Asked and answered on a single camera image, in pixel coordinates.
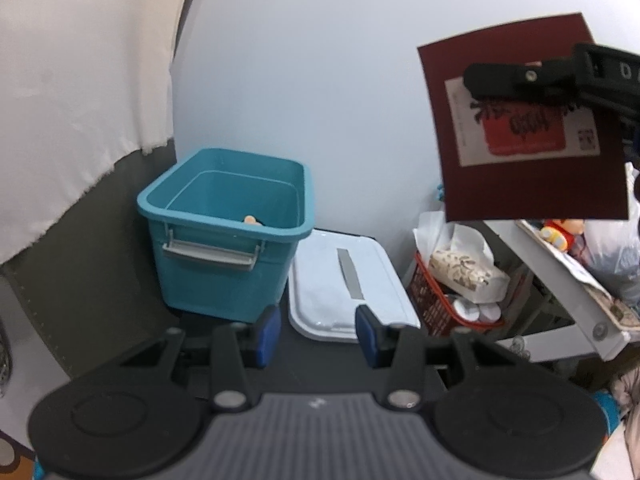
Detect white plastic bin lid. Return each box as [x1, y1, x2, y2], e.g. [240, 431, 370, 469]
[287, 229, 422, 343]

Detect teal plastic storage bin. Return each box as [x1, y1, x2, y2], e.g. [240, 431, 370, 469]
[136, 147, 316, 323]

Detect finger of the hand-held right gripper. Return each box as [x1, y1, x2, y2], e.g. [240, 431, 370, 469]
[462, 55, 582, 106]

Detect cream curtain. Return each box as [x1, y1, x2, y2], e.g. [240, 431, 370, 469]
[0, 0, 201, 266]

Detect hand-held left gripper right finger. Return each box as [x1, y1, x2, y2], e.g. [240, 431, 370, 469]
[355, 304, 521, 408]

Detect white crumpled bag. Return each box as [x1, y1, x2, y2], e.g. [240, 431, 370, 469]
[412, 210, 496, 266]

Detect patterned tissue pack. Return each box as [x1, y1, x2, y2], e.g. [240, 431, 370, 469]
[429, 249, 511, 303]

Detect speckled patterned bag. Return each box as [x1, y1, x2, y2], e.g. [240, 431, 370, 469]
[0, 320, 13, 401]

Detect white figure sticker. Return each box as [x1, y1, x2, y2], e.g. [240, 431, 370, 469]
[500, 337, 532, 361]

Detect orange printed cushion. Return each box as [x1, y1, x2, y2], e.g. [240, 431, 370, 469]
[0, 430, 36, 480]

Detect cartoon boy doll red clothes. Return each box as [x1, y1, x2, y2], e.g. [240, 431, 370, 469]
[540, 218, 586, 252]

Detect white plastic bag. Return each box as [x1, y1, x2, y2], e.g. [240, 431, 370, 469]
[582, 165, 640, 306]

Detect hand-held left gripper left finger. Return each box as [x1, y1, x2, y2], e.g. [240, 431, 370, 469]
[120, 304, 282, 411]

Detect black flat box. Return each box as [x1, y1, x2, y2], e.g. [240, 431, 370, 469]
[180, 230, 446, 401]

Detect red plastic basket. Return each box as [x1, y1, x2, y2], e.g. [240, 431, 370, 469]
[409, 251, 506, 338]

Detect dark red gift box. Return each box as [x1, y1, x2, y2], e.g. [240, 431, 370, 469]
[416, 11, 630, 222]

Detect pale pink cloth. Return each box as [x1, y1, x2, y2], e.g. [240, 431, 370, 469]
[595, 375, 640, 480]

